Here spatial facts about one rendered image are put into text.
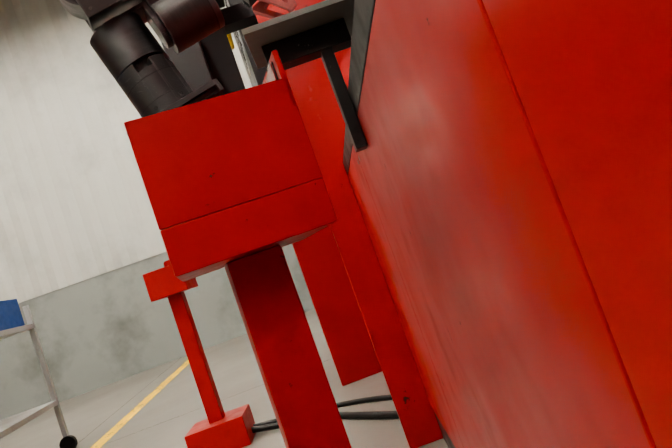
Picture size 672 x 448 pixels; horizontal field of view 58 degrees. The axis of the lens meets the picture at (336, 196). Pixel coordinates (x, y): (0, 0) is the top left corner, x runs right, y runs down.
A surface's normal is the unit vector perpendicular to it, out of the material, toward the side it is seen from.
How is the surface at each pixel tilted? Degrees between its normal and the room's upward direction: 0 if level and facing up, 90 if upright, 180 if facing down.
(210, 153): 90
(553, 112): 90
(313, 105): 90
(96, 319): 90
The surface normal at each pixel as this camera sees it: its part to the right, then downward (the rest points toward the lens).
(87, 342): 0.06, -0.11
